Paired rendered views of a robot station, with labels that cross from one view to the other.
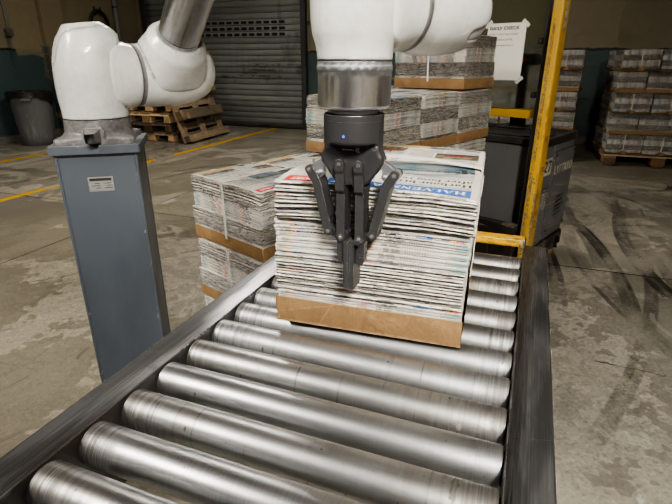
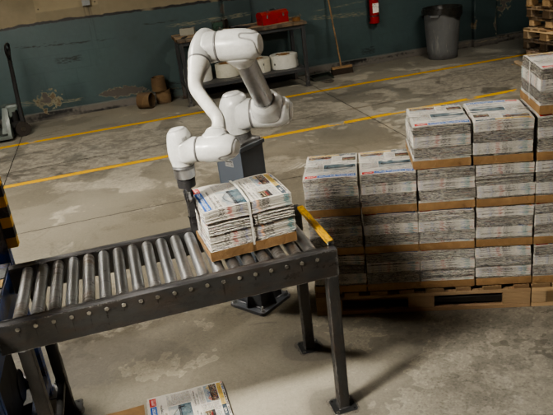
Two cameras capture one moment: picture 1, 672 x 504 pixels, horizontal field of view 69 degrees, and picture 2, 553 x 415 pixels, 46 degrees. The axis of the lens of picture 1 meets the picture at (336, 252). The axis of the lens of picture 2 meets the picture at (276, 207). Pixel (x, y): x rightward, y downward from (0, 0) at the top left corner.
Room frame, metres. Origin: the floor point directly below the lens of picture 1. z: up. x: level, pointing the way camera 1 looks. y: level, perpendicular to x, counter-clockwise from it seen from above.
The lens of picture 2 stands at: (-0.48, -2.32, 1.99)
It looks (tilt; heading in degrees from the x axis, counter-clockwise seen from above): 22 degrees down; 56
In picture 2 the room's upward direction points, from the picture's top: 7 degrees counter-clockwise
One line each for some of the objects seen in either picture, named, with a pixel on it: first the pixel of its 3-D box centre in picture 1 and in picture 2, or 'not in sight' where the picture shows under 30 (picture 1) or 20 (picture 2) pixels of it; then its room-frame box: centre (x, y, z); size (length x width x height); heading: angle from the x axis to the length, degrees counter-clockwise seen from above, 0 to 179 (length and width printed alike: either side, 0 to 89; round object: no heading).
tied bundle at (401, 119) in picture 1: (362, 123); (436, 135); (2.05, -0.11, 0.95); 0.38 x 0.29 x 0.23; 49
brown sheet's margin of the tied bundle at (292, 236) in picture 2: not in sight; (268, 227); (0.93, -0.13, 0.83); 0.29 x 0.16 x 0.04; 73
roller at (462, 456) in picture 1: (314, 418); (166, 263); (0.49, 0.03, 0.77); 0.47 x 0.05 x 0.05; 69
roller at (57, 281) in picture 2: not in sight; (57, 287); (0.07, 0.19, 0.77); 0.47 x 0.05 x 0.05; 69
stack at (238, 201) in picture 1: (342, 253); (415, 229); (1.96, -0.03, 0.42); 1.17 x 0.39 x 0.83; 138
